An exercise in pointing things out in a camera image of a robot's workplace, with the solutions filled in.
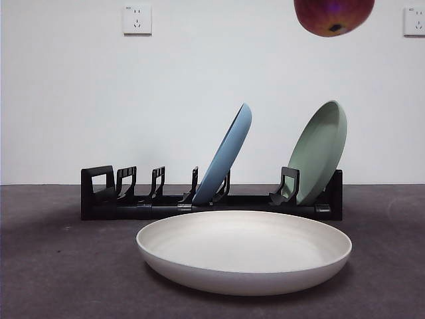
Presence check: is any white wall socket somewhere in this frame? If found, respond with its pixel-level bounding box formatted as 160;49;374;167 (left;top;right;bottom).
403;6;425;37
123;5;153;37

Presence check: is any red apple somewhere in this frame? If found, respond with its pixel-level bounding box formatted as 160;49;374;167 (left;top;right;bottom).
294;0;376;38

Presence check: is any cream yellow plate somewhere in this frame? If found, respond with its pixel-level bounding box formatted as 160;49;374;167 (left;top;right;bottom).
135;210;353;297

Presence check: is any black plate rack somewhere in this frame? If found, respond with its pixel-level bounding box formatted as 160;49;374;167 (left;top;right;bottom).
80;165;343;222

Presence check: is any blue plate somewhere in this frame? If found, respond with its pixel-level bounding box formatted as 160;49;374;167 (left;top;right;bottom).
191;102;252;205

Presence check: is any green plate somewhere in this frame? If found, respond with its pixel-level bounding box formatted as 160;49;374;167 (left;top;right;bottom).
287;100;349;206

